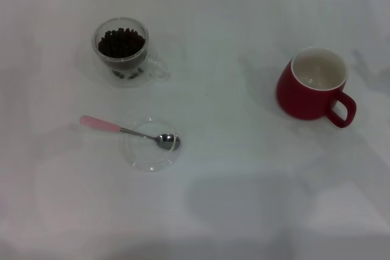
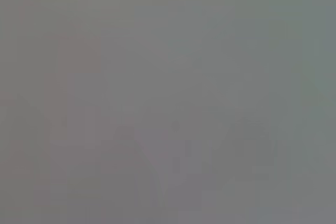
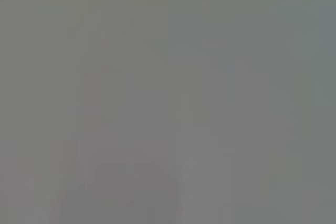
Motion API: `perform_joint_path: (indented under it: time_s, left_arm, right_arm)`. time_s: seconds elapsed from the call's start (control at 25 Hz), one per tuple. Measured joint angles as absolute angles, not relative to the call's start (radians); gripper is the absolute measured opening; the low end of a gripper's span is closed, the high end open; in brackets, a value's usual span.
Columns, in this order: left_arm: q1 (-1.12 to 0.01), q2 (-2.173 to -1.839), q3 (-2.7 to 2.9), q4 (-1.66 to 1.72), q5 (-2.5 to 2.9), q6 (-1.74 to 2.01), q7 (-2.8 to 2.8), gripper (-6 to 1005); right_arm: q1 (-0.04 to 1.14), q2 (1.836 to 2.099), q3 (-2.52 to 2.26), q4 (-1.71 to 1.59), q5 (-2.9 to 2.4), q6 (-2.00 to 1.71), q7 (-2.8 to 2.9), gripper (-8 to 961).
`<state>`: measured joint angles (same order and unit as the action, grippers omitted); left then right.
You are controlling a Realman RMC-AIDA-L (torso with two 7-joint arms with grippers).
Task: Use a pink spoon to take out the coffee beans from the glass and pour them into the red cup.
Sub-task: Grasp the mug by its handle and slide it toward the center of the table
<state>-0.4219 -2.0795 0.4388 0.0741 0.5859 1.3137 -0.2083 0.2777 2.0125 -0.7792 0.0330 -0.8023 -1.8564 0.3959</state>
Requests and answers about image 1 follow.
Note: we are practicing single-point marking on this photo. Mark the clear double-wall glass cup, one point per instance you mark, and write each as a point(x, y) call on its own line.
point(97, 33)

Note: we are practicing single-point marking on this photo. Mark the red mug white inside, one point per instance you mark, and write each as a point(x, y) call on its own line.
point(297, 98)

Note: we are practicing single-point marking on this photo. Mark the coffee bean pile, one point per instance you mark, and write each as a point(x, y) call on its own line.
point(120, 44)

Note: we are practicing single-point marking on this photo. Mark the small clear glass dish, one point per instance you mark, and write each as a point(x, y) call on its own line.
point(149, 158)

